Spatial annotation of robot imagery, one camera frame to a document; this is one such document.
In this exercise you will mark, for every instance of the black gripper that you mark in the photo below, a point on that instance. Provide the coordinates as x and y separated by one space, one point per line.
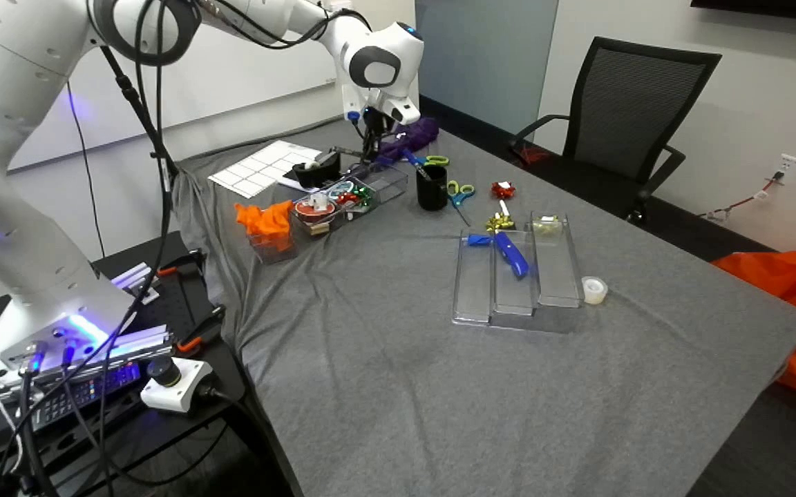
377 128

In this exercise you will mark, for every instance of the black cup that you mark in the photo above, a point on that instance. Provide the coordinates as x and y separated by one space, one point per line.
431 192

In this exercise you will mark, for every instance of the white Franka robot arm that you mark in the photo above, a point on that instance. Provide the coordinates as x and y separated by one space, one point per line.
19 63

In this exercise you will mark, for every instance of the clear flat plastic box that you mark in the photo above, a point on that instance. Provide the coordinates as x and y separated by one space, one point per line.
381 197

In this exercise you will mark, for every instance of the black open tray box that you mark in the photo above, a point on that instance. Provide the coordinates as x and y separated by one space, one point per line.
315 171

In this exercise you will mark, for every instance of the purple folded umbrella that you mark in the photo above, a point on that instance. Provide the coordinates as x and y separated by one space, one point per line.
413 139

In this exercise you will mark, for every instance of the green gift bow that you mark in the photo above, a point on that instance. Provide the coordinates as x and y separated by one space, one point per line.
359 200

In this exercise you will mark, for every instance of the green blue scissors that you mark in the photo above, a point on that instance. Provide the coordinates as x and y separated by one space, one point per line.
436 161

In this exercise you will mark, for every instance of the red round bowl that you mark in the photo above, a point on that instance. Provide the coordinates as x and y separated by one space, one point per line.
311 219

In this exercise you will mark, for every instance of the green yellow scissors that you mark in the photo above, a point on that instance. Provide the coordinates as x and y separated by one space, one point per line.
460 192

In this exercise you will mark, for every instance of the white label sheet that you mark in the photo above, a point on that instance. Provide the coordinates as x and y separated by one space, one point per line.
262 170

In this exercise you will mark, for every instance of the orange cloth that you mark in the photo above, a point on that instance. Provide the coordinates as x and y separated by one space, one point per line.
266 225

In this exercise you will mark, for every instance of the small blue piece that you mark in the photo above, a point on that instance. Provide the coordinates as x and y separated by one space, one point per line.
475 242

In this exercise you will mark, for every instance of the clear plastic container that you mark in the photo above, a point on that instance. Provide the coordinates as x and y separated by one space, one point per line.
276 250

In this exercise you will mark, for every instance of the gold gift bow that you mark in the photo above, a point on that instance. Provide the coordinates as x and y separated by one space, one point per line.
497 222

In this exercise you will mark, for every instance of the frosted glass panel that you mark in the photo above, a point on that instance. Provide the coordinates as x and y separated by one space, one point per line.
489 55

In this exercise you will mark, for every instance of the blue clip tool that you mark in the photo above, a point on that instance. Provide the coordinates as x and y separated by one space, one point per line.
512 255

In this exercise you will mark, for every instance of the clear plastic tray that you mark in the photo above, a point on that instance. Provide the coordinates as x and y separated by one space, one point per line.
554 271

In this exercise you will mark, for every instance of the black tripod pole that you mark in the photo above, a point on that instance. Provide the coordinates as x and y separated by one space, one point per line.
139 115

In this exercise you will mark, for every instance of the grey tablecloth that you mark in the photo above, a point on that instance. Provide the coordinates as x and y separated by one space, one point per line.
471 388

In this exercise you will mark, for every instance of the white tape roll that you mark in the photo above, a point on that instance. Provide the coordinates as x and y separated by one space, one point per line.
594 290

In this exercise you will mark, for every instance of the black mesh office chair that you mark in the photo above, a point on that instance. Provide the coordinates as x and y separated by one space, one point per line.
633 112

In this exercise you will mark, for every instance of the white emergency stop button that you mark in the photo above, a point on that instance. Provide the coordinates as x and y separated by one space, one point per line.
178 388

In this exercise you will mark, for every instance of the black robot cart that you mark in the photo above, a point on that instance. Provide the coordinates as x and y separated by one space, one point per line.
185 444

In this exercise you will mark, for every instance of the metal robot mounting base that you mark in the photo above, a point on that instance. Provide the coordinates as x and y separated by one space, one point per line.
95 362

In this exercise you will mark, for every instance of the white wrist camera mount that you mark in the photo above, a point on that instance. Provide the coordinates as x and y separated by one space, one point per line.
405 112

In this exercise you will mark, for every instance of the white wall whiteboard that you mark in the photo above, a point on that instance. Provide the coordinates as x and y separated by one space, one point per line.
232 84

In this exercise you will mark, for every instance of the silver metal bracket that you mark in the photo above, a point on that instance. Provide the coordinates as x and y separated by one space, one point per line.
135 279

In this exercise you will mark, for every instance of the white wall socket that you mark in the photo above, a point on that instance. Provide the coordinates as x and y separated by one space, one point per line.
787 166

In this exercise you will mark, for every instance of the black wall television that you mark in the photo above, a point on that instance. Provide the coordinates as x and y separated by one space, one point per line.
765 5

